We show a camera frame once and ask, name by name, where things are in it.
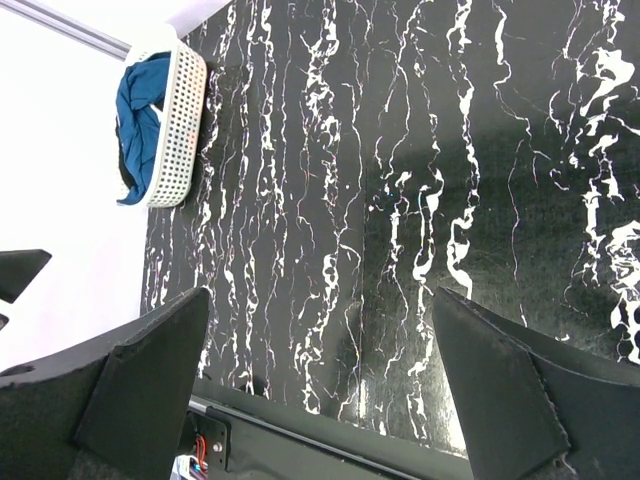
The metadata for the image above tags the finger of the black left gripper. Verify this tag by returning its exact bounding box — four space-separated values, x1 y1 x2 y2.
0 249 52 303

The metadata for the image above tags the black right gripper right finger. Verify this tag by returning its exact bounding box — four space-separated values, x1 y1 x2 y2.
432 288 639 479

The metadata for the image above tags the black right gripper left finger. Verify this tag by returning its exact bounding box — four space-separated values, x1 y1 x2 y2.
1 288 210 479

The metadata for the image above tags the blue t shirt in basket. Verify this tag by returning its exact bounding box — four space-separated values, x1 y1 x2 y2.
115 52 171 206

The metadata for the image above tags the white perforated laundry basket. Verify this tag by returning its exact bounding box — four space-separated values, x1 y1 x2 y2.
125 24 208 208

